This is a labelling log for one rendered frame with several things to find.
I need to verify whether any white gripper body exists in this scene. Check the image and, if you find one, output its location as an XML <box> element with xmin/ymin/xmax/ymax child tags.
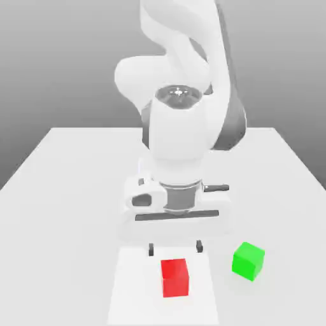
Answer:
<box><xmin>119</xmin><ymin>191</ymin><xmax>234</xmax><ymax>243</ymax></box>

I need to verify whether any small red cube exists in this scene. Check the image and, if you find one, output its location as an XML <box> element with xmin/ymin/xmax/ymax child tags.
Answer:
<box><xmin>160</xmin><ymin>258</ymin><xmax>190</xmax><ymax>298</ymax></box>

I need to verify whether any small green cube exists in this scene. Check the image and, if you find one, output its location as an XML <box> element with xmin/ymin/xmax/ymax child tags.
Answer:
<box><xmin>231</xmin><ymin>241</ymin><xmax>266</xmax><ymax>282</ymax></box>

